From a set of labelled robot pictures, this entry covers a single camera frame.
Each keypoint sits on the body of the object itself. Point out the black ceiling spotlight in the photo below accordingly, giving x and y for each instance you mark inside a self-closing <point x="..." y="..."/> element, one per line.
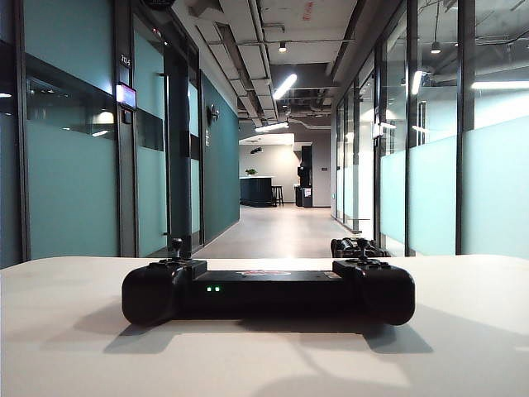
<point x="256" y="150"/>

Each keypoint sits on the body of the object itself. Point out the black door card reader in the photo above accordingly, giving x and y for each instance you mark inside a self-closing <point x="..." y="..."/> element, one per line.
<point x="127" y="117"/>

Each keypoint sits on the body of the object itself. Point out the black remote control with joysticks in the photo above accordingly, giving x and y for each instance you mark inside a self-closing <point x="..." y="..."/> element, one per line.
<point x="268" y="297"/>

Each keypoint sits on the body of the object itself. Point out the room number plate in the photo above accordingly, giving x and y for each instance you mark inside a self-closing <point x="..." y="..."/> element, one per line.
<point x="126" y="60"/>

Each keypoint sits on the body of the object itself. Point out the dark wooden bar stool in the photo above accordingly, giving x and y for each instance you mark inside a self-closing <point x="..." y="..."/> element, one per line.
<point x="277" y="195"/>

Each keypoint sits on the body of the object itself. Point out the dark counter with white top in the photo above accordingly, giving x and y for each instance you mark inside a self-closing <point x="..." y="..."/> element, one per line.
<point x="255" y="191"/>

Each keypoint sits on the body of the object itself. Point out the metal wall ornament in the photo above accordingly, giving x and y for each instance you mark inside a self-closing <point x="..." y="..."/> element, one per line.
<point x="213" y="114"/>

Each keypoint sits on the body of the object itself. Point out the black quadruped robot dog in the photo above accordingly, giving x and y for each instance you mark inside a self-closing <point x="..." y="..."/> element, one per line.
<point x="345" y="247"/>

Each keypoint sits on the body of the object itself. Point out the small pendant ceiling lamp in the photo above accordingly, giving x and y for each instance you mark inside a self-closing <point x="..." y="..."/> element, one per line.
<point x="282" y="47"/>

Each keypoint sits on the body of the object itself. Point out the black waste bin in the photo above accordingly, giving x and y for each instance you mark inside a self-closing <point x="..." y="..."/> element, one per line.
<point x="305" y="197"/>

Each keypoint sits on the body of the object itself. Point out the long linear ceiling light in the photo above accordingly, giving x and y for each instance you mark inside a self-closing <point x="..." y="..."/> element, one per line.
<point x="271" y="127"/>
<point x="284" y="86"/>
<point x="500" y="85"/>

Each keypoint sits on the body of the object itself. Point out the conical pendant lamp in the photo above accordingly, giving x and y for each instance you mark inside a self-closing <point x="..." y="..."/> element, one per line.
<point x="435" y="48"/>

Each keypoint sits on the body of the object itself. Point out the green potted plant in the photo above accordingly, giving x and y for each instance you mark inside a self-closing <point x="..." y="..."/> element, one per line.
<point x="251" y="171"/>

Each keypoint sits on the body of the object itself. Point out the glowing door display screen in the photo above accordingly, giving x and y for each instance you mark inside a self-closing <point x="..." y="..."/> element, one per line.
<point x="126" y="96"/>

